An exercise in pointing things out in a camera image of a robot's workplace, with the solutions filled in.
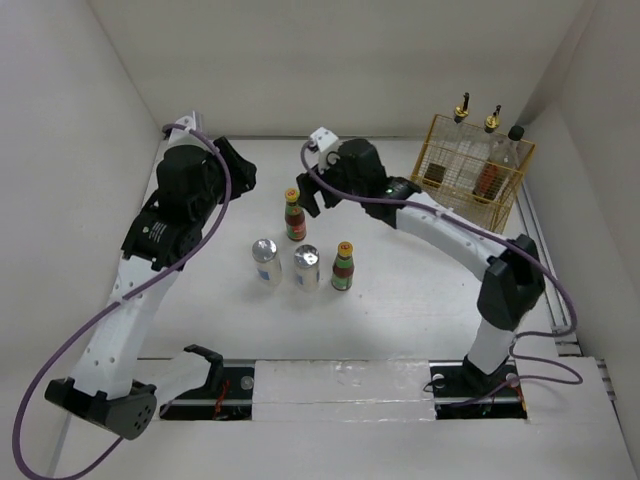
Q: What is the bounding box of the yellow cap sauce bottle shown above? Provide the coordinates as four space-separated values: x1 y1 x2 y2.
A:
285 188 307 242
331 241 355 291

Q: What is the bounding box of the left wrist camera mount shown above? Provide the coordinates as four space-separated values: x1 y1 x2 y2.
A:
162 110 203 147

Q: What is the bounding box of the silver lid shaker left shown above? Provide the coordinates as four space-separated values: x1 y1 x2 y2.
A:
251 238 283 287

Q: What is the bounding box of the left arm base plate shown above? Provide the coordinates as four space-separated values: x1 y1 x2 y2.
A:
159 363 255 422

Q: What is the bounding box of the yellow wire rack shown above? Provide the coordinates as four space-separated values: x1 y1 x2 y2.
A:
410 114 535 233

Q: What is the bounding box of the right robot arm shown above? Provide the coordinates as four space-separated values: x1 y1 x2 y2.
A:
296 138 545 394

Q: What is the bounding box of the clear liquid glass bottle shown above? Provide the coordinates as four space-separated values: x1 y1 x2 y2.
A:
458 104 502 187

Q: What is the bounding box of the red label soy sauce bottle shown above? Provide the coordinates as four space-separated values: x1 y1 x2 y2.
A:
472 125 525 204

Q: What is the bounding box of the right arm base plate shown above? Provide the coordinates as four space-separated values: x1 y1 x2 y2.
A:
423 360 528 420

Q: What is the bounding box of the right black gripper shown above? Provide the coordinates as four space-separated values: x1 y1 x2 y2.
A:
297 149 367 217

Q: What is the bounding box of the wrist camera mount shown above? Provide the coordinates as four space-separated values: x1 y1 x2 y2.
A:
162 110 203 147
309 127 340 173

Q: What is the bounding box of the silver lid shaker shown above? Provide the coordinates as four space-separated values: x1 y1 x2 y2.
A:
251 238 283 287
294 244 320 292

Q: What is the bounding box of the yellow cap sauce bottle front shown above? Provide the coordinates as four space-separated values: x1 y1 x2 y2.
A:
331 241 355 291

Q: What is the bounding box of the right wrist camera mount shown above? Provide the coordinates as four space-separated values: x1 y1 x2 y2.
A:
309 127 340 173

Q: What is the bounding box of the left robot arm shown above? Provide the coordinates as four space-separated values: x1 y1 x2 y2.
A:
44 137 257 440

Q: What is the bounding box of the dark sauce glass bottle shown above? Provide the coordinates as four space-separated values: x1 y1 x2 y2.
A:
423 92 470 188

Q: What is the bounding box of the silver lid shaker right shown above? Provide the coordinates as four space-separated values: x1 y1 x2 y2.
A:
294 244 320 292

